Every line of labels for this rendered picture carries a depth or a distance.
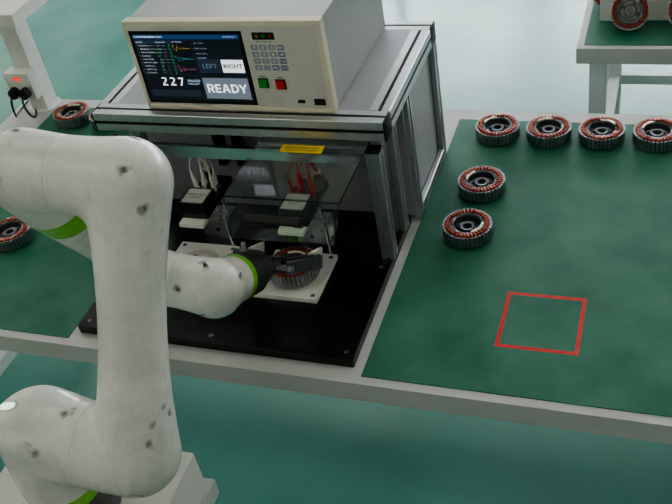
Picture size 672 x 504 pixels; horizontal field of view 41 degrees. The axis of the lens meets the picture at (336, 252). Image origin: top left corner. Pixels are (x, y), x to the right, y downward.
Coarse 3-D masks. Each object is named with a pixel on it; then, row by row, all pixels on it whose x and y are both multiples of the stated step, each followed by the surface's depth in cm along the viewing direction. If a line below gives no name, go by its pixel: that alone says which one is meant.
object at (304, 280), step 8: (288, 248) 200; (296, 248) 199; (304, 248) 199; (288, 256) 199; (304, 272) 193; (312, 272) 194; (272, 280) 196; (280, 280) 193; (288, 280) 192; (296, 280) 192; (304, 280) 194
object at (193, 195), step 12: (228, 180) 210; (192, 192) 205; (204, 192) 204; (216, 192) 207; (180, 204) 202; (192, 204) 201; (204, 204) 201; (216, 204) 206; (192, 216) 203; (204, 216) 202
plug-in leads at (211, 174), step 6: (198, 162) 204; (204, 162) 209; (204, 168) 210; (192, 174) 206; (204, 174) 209; (210, 174) 205; (192, 180) 207; (204, 180) 206; (210, 180) 205; (216, 180) 208; (198, 186) 208; (204, 186) 207; (216, 186) 209
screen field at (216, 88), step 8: (208, 80) 188; (216, 80) 187; (224, 80) 186; (232, 80) 186; (240, 80) 185; (208, 88) 189; (216, 88) 188; (224, 88) 188; (232, 88) 187; (240, 88) 187; (248, 88) 186; (208, 96) 190; (216, 96) 190; (224, 96) 189; (232, 96) 188; (240, 96) 188; (248, 96) 187
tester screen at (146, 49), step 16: (144, 48) 187; (160, 48) 186; (176, 48) 185; (192, 48) 184; (208, 48) 182; (224, 48) 181; (240, 48) 180; (144, 64) 190; (160, 64) 189; (176, 64) 188; (192, 64) 186; (160, 80) 192; (192, 80) 189; (160, 96) 195; (176, 96) 193
